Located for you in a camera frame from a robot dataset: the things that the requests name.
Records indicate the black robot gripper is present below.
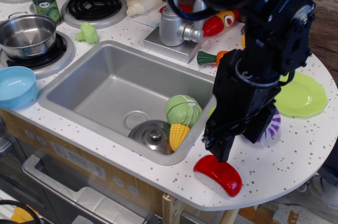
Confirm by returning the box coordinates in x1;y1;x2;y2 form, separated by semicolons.
203;50;280;162

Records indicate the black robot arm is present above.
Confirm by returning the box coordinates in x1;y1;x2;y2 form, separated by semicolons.
167;0;315;162

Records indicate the light green plastic plate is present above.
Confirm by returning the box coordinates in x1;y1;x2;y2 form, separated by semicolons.
275;72;328;117

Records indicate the green toy apple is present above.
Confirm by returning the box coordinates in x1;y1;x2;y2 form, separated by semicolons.
208;105;217;118

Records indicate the yellow toy corn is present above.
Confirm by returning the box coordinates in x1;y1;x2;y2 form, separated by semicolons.
169;124;190;152

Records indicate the green toy cabbage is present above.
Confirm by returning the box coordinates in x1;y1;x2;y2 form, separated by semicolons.
165;95;203;128

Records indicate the steel pot lid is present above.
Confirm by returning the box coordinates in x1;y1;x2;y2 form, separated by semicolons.
129;120;174;155

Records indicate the orange toy carrot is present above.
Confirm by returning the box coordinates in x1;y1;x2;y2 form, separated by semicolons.
197;51;228;66

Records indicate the yellow toy bell pepper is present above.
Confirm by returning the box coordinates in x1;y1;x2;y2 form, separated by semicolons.
241;34;246;48

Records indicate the silver toy faucet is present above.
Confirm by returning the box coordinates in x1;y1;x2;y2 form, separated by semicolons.
144;0;206;63

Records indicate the toy ketchup bottle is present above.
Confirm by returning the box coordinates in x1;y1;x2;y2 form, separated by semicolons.
203;9;240;36

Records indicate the grey toy sink basin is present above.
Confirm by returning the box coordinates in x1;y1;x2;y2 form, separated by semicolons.
38;41;215;165

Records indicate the red toy pepper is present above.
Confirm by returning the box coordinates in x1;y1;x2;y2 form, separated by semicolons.
159;4;193;24

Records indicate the white toy mayonnaise bottle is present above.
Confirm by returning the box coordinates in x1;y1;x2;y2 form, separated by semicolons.
126;0;162;16

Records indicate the green toy broccoli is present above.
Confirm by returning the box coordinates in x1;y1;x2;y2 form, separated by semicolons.
76;22;98;43

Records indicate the black stove burner front left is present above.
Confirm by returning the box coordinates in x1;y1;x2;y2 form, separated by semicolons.
1;31;75;80

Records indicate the light blue plastic bowl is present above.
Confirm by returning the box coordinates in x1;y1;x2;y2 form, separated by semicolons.
1;66;38;109

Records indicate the yellow object bottom left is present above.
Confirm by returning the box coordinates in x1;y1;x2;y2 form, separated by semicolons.
10;206;36;223

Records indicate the stainless steel pot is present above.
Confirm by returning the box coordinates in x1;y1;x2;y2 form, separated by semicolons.
1;13;57;60

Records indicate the green toy food can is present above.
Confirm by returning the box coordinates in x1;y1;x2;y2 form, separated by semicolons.
32;0;62;25

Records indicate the grey oven door handle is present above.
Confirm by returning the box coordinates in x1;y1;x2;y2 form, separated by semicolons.
23;155;148;223

